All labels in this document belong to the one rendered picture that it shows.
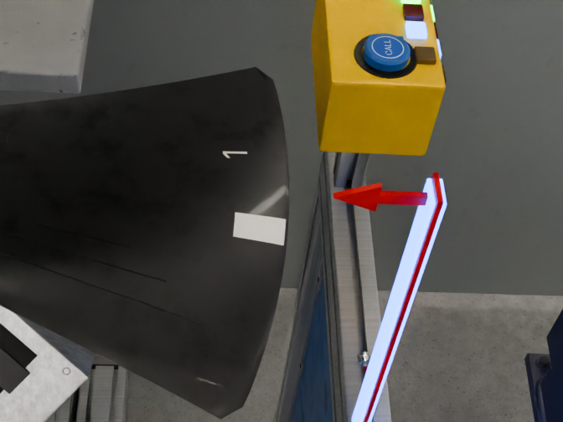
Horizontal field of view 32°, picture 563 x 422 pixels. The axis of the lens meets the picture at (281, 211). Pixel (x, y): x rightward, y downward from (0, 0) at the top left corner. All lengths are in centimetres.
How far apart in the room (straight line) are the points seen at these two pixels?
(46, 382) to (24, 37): 55
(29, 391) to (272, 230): 23
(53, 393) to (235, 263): 20
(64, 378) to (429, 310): 137
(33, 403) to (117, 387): 105
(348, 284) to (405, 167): 73
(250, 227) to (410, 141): 32
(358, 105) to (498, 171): 88
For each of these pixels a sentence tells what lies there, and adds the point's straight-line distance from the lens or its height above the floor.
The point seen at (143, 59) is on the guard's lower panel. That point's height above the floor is 64.
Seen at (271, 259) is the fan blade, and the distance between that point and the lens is 60.
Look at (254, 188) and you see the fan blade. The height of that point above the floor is 117.
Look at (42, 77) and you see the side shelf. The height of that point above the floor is 85.
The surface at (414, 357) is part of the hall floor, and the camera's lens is 195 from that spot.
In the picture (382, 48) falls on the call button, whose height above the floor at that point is 108.
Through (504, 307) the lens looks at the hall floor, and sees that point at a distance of 207.
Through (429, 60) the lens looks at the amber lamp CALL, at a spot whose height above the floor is 108.
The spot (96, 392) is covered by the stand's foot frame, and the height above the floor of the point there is 8.
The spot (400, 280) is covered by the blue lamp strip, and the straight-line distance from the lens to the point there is 68.
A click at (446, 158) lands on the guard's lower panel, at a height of 45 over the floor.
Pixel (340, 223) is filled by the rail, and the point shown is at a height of 86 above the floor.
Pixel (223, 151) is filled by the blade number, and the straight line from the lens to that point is 62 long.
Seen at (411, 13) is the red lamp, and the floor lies 108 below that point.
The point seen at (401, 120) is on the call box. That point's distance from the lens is 87.
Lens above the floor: 164
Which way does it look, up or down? 51 degrees down
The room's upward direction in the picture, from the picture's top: 8 degrees clockwise
